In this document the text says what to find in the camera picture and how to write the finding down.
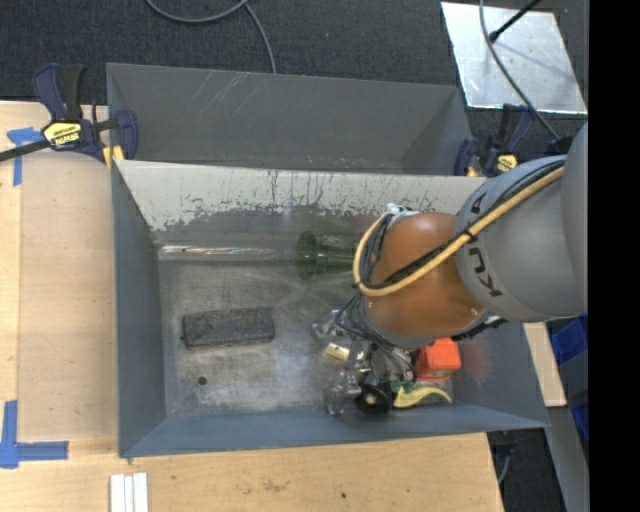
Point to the dark green glass bottle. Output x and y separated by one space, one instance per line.
315 255

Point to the dark green flat block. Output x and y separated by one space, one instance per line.
227 326

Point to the small pale yellow cylinder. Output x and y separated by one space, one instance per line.
337 351

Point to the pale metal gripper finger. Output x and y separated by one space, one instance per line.
330 326
342 392

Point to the orange-capped clear spray bottle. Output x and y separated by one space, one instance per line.
439 359

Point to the grey metal bin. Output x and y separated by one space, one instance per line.
240 385

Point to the pale wood board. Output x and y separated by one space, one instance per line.
65 300

